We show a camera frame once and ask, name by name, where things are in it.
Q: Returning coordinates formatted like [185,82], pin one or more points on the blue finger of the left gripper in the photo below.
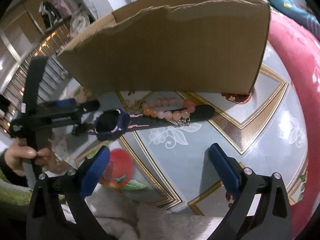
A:
[89,106]
[65,103]

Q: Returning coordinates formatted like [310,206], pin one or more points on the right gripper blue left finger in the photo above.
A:
[93,171]

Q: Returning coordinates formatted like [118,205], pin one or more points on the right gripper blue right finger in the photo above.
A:
[227,168]

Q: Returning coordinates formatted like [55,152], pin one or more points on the purple black smart watch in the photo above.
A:
[111,124]

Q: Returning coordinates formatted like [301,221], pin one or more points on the person's left hand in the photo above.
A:
[19,151]

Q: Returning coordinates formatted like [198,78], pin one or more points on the stair railing with lights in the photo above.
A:
[54,76]

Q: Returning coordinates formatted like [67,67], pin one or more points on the white fluffy garment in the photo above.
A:
[125,218]

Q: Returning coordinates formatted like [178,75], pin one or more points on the brown cardboard box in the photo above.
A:
[214,46]

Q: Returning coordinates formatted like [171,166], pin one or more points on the red floral bed quilt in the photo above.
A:
[298,50]

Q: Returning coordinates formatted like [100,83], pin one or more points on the teal patterned pillow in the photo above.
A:
[302,17]

